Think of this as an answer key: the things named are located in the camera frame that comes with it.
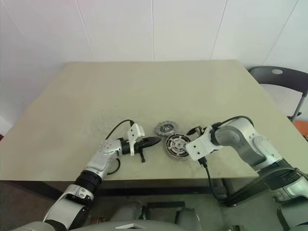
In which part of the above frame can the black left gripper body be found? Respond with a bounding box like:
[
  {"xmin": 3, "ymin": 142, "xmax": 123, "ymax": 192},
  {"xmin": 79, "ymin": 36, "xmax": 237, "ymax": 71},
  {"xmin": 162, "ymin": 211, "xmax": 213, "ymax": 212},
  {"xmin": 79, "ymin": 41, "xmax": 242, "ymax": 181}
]
[{"xmin": 133, "ymin": 139, "xmax": 151, "ymax": 165}]

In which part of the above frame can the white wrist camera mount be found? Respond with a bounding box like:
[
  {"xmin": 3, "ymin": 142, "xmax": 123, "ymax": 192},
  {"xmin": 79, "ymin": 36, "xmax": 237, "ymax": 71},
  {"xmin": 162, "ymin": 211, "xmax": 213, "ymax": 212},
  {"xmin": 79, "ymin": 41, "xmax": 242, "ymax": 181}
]
[
  {"xmin": 186, "ymin": 125, "xmax": 218, "ymax": 162},
  {"xmin": 127, "ymin": 123, "xmax": 145, "ymax": 157}
]

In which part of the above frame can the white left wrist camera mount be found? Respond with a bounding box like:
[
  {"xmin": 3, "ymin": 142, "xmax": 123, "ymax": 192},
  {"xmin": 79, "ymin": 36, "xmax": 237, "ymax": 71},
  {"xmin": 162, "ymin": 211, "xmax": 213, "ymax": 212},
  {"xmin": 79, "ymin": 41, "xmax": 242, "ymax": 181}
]
[{"xmin": 127, "ymin": 123, "xmax": 145, "ymax": 157}]

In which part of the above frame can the black plastic chair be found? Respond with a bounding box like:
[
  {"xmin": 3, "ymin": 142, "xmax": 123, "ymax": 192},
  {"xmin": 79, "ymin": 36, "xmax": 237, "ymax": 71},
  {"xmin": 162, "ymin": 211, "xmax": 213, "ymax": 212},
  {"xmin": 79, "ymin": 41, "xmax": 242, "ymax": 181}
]
[{"xmin": 247, "ymin": 66, "xmax": 308, "ymax": 123}]

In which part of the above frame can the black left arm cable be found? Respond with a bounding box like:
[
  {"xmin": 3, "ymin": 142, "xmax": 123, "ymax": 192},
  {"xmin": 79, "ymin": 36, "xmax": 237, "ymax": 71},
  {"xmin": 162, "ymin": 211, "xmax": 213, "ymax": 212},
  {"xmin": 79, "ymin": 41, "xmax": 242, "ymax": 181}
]
[{"xmin": 105, "ymin": 119, "xmax": 135, "ymax": 176}]

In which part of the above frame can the grey robot torso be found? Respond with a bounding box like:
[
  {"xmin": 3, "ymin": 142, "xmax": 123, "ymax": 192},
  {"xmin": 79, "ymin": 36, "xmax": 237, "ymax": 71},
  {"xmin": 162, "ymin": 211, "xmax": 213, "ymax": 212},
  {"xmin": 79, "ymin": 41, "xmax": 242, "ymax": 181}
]
[{"xmin": 14, "ymin": 215, "xmax": 241, "ymax": 231}]

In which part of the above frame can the orange mat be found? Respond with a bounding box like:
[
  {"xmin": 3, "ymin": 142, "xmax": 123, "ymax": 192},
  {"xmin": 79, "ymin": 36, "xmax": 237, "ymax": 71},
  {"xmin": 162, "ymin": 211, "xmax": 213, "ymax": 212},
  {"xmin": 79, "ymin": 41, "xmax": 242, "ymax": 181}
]
[{"xmin": 293, "ymin": 120, "xmax": 308, "ymax": 139}]

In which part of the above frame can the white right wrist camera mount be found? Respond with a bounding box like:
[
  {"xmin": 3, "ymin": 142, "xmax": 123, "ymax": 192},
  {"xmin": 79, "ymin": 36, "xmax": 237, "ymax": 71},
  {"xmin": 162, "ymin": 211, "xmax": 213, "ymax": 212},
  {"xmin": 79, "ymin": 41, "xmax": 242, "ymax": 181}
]
[{"xmin": 186, "ymin": 125, "xmax": 218, "ymax": 162}]

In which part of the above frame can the grey motor stator with copper coils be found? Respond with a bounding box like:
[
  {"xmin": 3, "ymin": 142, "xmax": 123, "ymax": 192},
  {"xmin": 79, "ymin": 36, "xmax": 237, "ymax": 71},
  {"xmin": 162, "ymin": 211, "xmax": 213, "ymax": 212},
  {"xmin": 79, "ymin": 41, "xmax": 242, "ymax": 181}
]
[{"xmin": 164, "ymin": 134, "xmax": 191, "ymax": 160}]

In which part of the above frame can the grey motor cover with circuit board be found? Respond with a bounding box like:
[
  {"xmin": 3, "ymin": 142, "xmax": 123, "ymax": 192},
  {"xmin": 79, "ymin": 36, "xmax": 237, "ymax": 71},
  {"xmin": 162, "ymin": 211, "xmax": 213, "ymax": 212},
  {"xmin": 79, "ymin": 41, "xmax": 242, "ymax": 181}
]
[{"xmin": 154, "ymin": 121, "xmax": 176, "ymax": 137}]

